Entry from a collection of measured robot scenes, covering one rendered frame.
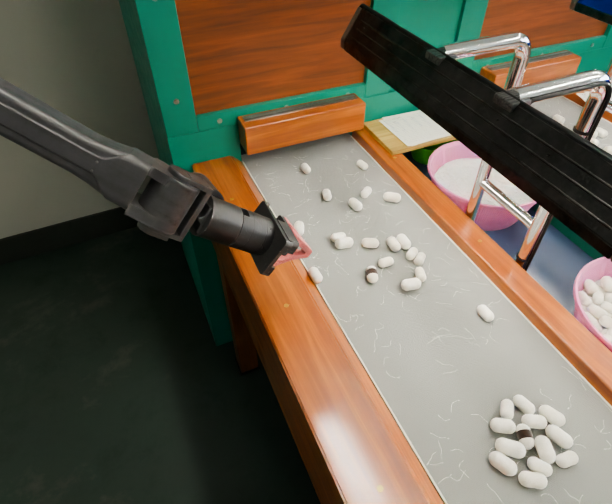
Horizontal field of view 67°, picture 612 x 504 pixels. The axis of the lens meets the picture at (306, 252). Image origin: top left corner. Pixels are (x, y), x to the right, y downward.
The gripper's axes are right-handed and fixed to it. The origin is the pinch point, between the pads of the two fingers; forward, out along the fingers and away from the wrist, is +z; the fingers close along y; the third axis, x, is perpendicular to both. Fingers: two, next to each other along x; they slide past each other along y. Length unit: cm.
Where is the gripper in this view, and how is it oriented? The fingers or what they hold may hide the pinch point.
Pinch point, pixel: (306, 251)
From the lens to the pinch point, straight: 73.5
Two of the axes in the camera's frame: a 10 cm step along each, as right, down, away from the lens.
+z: 7.0, 2.5, 6.6
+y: -3.9, -6.5, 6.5
